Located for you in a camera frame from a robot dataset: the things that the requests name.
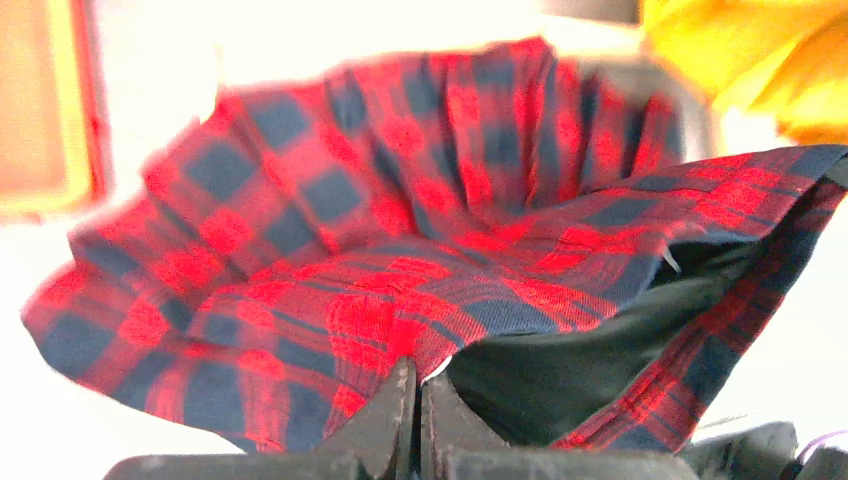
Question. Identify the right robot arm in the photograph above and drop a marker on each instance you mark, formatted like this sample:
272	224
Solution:
769	451

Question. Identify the yellow pleated skirt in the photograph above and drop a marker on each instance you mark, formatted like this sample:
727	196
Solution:
783	59

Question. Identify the red plaid garment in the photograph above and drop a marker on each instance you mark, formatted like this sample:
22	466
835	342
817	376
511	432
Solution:
501	214

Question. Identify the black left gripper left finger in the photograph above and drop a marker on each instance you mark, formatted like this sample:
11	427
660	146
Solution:
380	434

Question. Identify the red plastic bin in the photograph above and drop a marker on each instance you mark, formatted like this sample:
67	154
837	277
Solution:
55	140

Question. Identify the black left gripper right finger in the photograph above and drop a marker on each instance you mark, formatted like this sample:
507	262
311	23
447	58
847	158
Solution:
447	424

